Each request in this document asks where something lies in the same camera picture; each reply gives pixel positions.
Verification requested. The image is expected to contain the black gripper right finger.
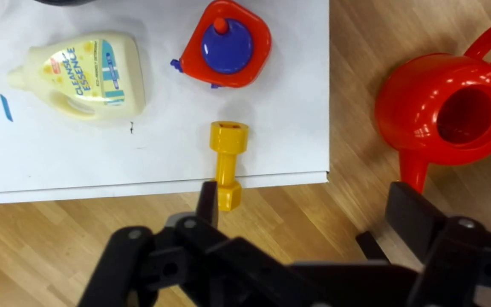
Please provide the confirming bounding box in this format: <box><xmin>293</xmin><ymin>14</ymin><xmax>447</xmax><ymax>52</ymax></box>
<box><xmin>385</xmin><ymin>183</ymin><xmax>447</xmax><ymax>262</ymax></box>

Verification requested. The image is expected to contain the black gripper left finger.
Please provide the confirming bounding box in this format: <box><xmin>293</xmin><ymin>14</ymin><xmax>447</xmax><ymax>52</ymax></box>
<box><xmin>196</xmin><ymin>181</ymin><xmax>218</xmax><ymax>228</ymax></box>

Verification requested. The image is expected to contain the yellow toy bolt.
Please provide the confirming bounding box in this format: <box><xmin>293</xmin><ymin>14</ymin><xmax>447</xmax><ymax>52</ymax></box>
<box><xmin>210</xmin><ymin>122</ymin><xmax>249</xmax><ymax>212</ymax></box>

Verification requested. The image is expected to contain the white Lean Robotics box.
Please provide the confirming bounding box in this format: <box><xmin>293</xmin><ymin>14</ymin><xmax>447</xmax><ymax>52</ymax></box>
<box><xmin>0</xmin><ymin>0</ymin><xmax>329</xmax><ymax>204</ymax></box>

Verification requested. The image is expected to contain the red toy watering can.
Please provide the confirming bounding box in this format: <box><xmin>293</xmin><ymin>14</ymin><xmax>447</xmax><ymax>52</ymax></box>
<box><xmin>375</xmin><ymin>28</ymin><xmax>491</xmax><ymax>193</ymax></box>

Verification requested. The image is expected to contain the red blue toy pot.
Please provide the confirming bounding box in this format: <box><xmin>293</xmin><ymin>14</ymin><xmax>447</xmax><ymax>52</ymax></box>
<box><xmin>170</xmin><ymin>0</ymin><xmax>273</xmax><ymax>89</ymax></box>

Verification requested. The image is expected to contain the cream toy detergent bottle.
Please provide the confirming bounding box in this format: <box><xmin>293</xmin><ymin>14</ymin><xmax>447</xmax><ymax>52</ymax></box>
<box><xmin>7</xmin><ymin>33</ymin><xmax>146</xmax><ymax>123</ymax></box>

